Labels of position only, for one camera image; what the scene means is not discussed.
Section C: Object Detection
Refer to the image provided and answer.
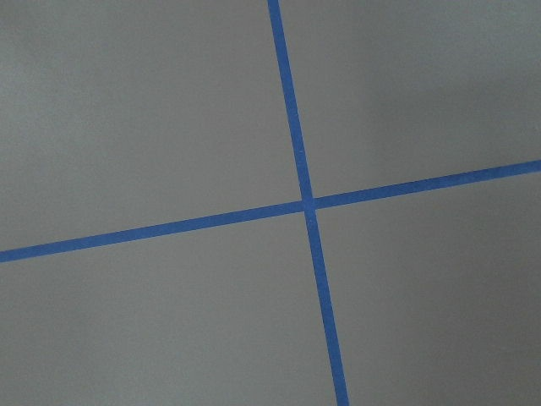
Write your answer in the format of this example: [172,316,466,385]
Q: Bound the blue tape line crosswise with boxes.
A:
[1,160,540,263]

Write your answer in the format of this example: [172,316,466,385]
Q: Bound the blue tape line lengthwise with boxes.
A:
[267,0,350,405]

